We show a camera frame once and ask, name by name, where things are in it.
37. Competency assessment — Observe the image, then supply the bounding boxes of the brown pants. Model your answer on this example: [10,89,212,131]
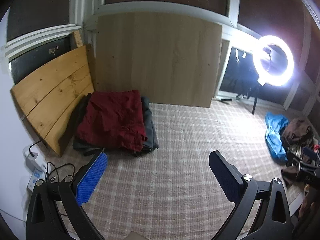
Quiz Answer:
[279,117,314,184]

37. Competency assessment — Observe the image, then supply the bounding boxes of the blue garment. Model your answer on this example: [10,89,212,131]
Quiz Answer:
[265,112,290,162]

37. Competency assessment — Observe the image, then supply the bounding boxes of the white power strip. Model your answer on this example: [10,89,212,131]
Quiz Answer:
[23,145,50,191]

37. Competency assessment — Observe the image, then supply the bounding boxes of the grey folded garment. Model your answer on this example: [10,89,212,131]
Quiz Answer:
[139,95,160,153]

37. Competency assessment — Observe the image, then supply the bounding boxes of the black light stand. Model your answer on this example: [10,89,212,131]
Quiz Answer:
[235,80,266,115]

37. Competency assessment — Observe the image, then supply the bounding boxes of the person's right hand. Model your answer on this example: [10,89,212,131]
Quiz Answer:
[299,188,320,228]

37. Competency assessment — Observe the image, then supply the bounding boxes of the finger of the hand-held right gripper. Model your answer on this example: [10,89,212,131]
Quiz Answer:
[286,151,304,167]

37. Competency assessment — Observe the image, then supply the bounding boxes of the pine wood board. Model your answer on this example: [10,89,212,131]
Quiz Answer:
[10,44,95,157]

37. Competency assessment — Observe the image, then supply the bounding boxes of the black cable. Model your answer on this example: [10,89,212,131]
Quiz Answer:
[45,162,75,183]
[28,140,42,156]

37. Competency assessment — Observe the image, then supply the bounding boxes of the light plywood board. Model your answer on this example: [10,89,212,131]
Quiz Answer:
[95,12,223,108]
[214,39,231,98]

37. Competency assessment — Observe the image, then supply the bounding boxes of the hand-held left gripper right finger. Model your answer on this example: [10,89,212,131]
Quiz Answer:
[209,150,300,240]

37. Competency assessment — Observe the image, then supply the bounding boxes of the black folded garment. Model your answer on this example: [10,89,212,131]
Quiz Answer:
[72,92,142,158]

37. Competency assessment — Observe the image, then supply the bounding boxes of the white ring light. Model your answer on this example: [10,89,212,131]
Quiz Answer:
[252,35,295,87]

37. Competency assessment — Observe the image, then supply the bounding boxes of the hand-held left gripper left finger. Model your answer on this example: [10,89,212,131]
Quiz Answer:
[26,152,108,240]

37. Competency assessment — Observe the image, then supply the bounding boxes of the red folded garment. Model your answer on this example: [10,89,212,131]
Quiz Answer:
[76,89,148,152]

